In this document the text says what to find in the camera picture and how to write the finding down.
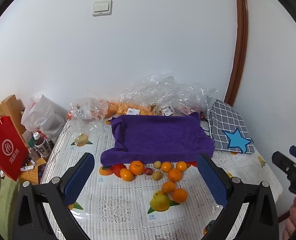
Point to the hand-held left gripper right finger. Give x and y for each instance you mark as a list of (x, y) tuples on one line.
[(213, 180)]

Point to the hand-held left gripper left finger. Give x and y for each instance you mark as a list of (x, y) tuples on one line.
[(75, 182)]

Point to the orange mandarin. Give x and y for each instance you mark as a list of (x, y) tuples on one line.
[(179, 195), (166, 166), (175, 175), (126, 174), (181, 166), (168, 187)]

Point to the large mandarin with stem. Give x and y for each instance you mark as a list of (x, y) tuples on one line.
[(136, 167)]

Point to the wooden side table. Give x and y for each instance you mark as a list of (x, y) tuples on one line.
[(31, 173)]

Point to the dark drink bottle white cap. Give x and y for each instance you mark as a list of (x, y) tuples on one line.
[(41, 146)]

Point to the fruit-print lace tablecloth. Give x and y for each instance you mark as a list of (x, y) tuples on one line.
[(123, 205)]

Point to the white and red small item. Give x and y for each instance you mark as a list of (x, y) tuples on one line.
[(204, 126)]

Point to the grey checked cloth blue star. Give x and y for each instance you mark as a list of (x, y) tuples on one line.
[(228, 127)]

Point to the small beige fruit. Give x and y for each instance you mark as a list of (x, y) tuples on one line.
[(157, 175)]

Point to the small yellow fruit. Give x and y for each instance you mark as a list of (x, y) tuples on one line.
[(157, 164)]

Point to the small red fruit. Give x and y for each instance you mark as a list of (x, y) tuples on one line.
[(148, 171)]

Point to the purple towel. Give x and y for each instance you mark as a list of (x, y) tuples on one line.
[(158, 137)]

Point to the green cloth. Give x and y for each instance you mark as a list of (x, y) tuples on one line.
[(7, 202)]

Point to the crumpled clear plastic bag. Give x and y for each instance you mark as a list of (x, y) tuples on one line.
[(88, 112)]

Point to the white plastic bag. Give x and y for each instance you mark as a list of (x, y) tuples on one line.
[(41, 117)]

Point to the red paper bag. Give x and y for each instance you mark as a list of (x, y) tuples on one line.
[(6, 147)]

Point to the clear plastic bag of snacks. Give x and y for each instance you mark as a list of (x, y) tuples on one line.
[(195, 100)]

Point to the clear plastic bag of oranges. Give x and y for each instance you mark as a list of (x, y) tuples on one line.
[(135, 105)]

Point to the wooden chair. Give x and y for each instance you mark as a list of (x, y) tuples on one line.
[(10, 105)]

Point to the brown wooden door frame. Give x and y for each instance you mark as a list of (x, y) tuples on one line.
[(242, 42)]

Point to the white wall light switch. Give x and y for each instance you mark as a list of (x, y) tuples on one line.
[(102, 8)]

